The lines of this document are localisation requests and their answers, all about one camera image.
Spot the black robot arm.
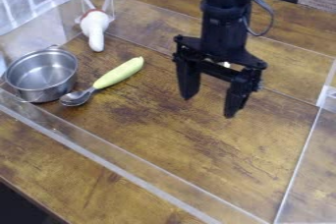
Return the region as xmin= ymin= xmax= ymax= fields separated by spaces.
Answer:
xmin=174 ymin=0 xmax=268 ymax=118

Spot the small steel pot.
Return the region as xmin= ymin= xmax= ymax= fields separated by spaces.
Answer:
xmin=4 ymin=47 xmax=79 ymax=103

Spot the white plush toy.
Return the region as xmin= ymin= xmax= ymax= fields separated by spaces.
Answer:
xmin=75 ymin=9 xmax=115 ymax=52

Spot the green handled metal spoon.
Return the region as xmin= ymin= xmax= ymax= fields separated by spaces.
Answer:
xmin=60 ymin=57 xmax=144 ymax=106

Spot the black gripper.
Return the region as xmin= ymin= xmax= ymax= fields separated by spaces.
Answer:
xmin=174 ymin=0 xmax=268 ymax=118

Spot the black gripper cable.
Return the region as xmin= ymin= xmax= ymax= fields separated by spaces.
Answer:
xmin=243 ymin=0 xmax=276 ymax=37

